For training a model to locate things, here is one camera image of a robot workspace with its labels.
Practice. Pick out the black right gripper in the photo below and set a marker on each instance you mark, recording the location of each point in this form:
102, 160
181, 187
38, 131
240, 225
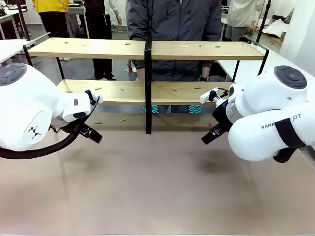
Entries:
221, 115

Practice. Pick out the black wristwatch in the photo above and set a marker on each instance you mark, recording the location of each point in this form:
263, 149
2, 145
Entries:
205, 79

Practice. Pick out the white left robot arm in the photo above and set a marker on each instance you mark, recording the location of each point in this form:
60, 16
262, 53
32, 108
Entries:
27, 105

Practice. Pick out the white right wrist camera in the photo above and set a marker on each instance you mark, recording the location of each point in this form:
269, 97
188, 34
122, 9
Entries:
208, 96

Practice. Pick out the white side table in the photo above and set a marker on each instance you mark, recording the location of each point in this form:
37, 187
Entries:
273, 61
12, 48

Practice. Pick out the black stand pole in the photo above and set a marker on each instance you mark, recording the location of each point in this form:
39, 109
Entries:
262, 19

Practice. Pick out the person's left hand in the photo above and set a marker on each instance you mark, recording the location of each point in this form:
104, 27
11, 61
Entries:
205, 72

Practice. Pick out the two-tier wooden black-frame shelf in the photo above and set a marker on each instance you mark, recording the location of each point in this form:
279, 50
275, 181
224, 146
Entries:
147, 50

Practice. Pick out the person in grey jacket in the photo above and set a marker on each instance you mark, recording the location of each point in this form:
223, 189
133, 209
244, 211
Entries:
174, 27

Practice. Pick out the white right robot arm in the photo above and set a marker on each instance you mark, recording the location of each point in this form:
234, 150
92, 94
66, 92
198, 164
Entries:
261, 98

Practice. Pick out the background grey desk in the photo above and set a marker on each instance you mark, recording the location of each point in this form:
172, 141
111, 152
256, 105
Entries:
76, 19

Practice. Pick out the white sheet on bench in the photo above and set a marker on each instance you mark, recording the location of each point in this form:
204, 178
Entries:
278, 27

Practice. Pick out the bystander in yellow jacket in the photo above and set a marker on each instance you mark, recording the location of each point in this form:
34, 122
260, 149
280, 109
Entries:
51, 14

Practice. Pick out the person's right hand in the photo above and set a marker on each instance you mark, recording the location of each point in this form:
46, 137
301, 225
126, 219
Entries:
140, 75

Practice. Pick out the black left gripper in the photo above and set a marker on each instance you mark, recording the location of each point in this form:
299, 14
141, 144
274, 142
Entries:
83, 129

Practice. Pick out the bystander in white shirt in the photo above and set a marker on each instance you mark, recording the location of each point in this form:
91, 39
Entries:
243, 14

